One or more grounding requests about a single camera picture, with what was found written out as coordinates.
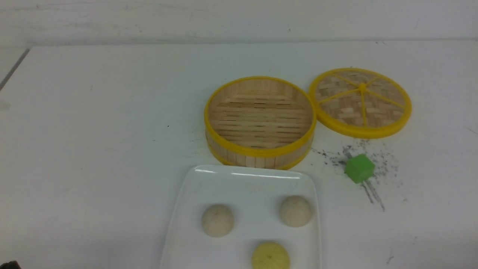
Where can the white rectangular plate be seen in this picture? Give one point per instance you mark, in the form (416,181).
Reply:
(254,195)

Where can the beige steamed bun on plate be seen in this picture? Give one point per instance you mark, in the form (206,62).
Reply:
(295,211)

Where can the white steamed bun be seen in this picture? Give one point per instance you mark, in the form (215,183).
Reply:
(217,220)

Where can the yellow steamed bun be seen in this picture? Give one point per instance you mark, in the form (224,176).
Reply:
(270,255)

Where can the bamboo steamer basket yellow rim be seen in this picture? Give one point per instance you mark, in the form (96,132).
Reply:
(260,122)

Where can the bamboo steamer lid yellow rim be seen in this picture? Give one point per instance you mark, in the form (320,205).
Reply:
(360,103)

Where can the green cube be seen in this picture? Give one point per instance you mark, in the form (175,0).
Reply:
(359,168)

